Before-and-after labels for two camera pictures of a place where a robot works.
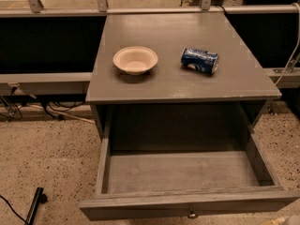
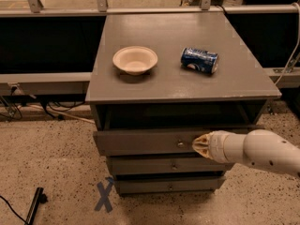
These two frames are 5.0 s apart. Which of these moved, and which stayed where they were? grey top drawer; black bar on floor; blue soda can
Moved: grey top drawer
Stayed: black bar on floor; blue soda can
